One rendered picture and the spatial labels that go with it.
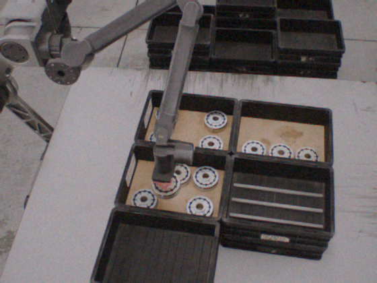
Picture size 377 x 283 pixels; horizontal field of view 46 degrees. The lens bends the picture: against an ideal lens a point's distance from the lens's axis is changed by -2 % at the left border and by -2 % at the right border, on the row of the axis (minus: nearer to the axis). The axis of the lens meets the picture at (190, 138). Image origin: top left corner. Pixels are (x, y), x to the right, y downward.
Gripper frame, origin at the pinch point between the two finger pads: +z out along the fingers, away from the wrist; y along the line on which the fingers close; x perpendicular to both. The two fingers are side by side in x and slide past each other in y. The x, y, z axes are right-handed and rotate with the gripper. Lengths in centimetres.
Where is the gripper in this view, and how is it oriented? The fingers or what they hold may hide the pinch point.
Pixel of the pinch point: (165, 180)
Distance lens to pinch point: 158.8
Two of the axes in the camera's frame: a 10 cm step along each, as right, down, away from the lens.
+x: -9.8, -1.4, 1.2
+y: 1.8, -7.9, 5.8
